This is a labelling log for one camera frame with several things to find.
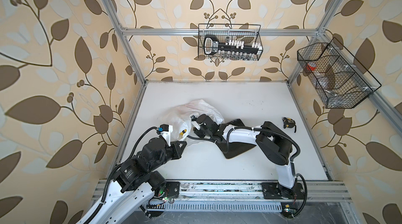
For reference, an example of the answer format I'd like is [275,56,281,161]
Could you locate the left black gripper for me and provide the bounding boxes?
[148,140,187,174]

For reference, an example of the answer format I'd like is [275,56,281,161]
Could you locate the white plastic bag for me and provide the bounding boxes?
[158,99,224,146]

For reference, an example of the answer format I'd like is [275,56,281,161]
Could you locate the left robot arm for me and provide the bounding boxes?
[78,124,187,224]

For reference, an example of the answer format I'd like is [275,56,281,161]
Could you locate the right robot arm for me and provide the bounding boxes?
[191,114,308,219]

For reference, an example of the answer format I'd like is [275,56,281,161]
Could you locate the black tray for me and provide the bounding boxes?
[215,119,256,159]

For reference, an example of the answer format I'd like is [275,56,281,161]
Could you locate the black socket tool set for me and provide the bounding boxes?
[201,35,263,56]

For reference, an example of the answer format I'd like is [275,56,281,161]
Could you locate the black yellow tape measure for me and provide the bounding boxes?
[282,117,297,132]

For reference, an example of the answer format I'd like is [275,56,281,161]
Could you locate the red item in basket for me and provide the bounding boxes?
[306,62,317,73]

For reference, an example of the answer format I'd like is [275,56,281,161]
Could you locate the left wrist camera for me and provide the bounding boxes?
[157,124,173,146]

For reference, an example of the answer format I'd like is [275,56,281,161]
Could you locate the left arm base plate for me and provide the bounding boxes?
[155,181,181,201]

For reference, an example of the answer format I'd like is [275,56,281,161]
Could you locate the rear black wire basket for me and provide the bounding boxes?
[198,23,264,61]

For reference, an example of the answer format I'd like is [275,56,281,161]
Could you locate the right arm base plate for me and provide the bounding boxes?
[261,182,307,201]

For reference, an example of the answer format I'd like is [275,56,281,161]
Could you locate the side black wire basket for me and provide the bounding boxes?
[297,38,382,109]

